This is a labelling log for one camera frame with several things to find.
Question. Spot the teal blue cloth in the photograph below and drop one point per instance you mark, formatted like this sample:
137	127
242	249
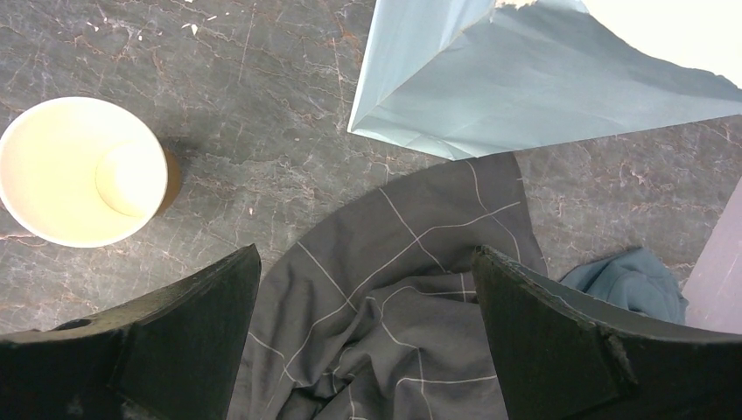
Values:
635	280

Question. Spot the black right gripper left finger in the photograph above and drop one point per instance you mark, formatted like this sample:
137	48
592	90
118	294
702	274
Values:
173	353

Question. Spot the dark grey checked cloth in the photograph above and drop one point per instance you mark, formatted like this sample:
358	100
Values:
373	314

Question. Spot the brown paper coffee cup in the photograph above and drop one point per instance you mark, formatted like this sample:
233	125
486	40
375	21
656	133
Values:
84	173

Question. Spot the light blue paper bag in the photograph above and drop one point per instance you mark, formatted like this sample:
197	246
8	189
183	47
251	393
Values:
464	79

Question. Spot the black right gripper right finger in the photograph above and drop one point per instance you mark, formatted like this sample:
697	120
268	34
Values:
562	354

